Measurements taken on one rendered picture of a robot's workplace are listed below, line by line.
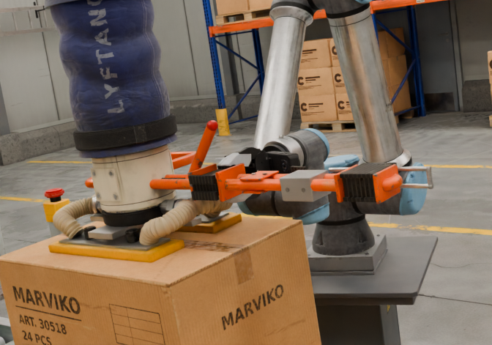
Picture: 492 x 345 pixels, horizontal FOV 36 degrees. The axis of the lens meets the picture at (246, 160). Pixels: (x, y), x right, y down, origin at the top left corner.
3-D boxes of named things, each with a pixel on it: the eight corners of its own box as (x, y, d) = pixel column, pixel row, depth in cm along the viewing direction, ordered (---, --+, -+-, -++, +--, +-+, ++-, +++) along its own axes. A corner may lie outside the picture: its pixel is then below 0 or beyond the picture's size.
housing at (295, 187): (281, 201, 138) (277, 178, 137) (302, 192, 143) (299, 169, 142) (312, 202, 133) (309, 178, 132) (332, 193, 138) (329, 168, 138)
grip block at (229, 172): (189, 202, 151) (184, 173, 150) (220, 189, 158) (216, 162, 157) (220, 203, 145) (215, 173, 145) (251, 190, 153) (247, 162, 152)
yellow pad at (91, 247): (48, 253, 170) (44, 231, 169) (83, 239, 177) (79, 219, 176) (151, 264, 148) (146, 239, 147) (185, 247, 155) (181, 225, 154)
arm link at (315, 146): (334, 165, 178) (330, 124, 176) (307, 179, 168) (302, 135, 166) (302, 165, 183) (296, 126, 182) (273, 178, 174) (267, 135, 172)
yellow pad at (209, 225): (112, 228, 184) (107, 208, 183) (141, 216, 191) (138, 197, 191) (214, 234, 162) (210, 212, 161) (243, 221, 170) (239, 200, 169)
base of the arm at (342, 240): (315, 238, 240) (312, 208, 238) (375, 234, 236) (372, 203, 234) (309, 257, 222) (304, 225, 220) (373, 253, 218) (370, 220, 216)
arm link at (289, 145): (306, 175, 168) (300, 132, 166) (294, 180, 164) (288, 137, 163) (273, 175, 174) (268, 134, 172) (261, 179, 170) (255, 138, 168)
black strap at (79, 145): (55, 152, 165) (51, 135, 164) (132, 131, 182) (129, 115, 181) (123, 149, 150) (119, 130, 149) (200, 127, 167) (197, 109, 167)
